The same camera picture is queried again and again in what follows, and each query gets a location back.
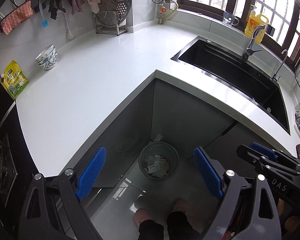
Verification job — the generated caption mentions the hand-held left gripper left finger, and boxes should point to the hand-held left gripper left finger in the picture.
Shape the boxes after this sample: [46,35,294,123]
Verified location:
[17,146,107,240]

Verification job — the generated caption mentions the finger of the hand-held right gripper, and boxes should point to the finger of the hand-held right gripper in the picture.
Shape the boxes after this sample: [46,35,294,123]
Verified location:
[236,144,300,176]
[249,142,300,168]

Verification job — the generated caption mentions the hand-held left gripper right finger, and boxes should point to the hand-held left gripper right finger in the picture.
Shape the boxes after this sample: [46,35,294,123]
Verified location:
[193,145,283,240]

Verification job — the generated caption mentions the grey mesh trash bin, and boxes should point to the grey mesh trash bin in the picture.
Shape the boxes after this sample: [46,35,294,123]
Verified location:
[139,142,179,180]

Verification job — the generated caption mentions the person's right hand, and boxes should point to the person's right hand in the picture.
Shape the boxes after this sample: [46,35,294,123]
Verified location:
[276,198,300,233]

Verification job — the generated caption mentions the grey cabinet door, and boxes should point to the grey cabinet door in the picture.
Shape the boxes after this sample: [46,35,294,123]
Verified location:
[100,77,157,188]
[187,121,298,176]
[151,79,237,161]

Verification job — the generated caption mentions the pink slipper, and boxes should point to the pink slipper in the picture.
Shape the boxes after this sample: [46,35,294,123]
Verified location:
[172,199,193,215]
[134,209,153,227]

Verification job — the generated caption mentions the person's right leg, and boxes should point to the person's right leg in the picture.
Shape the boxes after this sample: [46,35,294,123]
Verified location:
[166,211,203,240]

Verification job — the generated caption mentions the person's leg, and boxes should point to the person's leg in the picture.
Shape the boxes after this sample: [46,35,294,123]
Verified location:
[166,211,203,240]
[137,219,165,240]

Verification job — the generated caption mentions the small chrome tap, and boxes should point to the small chrome tap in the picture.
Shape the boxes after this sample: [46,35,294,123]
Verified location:
[270,49,289,82]

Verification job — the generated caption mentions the person's left leg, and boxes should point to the person's left leg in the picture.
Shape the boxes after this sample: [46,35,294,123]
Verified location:
[137,219,165,240]

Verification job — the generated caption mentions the black gas stove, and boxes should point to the black gas stove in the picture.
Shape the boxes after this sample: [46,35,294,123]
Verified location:
[0,105,40,220]

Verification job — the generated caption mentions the black kitchen sink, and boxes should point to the black kitchen sink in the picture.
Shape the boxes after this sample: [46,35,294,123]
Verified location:
[170,36,290,136]

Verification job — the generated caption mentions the chrome kitchen faucet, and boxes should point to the chrome kitchen faucet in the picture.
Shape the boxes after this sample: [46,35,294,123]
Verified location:
[241,24,275,62]

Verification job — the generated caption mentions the yellow green spouted pouch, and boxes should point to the yellow green spouted pouch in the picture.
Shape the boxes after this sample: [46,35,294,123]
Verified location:
[1,60,30,100]

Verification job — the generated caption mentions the yellow detergent bottle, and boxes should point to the yellow detergent bottle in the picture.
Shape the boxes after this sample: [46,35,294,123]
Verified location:
[244,5,269,43]

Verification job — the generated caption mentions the clear glass mug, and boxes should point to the clear glass mug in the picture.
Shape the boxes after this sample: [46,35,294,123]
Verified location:
[223,11,240,28]

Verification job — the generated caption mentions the white bottle brush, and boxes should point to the white bottle brush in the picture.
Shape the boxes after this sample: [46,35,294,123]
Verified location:
[62,11,74,40]

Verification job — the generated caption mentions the metal dish rack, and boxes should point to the metal dish rack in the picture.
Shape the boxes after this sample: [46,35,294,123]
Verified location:
[94,10,128,35]

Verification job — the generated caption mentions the blue silicone brush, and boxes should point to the blue silicone brush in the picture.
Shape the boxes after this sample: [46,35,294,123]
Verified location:
[39,2,49,28]

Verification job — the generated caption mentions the grey gas pipe with valves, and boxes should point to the grey gas pipe with valves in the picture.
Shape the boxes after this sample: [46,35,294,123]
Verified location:
[151,0,172,25]

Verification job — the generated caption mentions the dark grey cloth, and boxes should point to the dark grey cloth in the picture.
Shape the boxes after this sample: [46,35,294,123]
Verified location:
[48,0,66,20]

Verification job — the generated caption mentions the mauve cloth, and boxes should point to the mauve cloth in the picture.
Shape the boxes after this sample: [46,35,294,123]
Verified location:
[66,0,84,14]

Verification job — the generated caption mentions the pink textured dish cloth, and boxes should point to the pink textured dish cloth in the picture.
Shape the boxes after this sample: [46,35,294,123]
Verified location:
[1,0,33,35]

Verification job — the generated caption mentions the perforated metal steamer tray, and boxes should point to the perforated metal steamer tray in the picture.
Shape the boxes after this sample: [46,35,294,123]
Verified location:
[98,0,132,22]

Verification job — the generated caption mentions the yellow gas hose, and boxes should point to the yellow gas hose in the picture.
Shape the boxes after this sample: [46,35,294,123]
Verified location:
[164,0,179,20]

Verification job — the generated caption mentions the dark wall rail rack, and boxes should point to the dark wall rail rack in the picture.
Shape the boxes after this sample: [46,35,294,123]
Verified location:
[0,0,95,33]

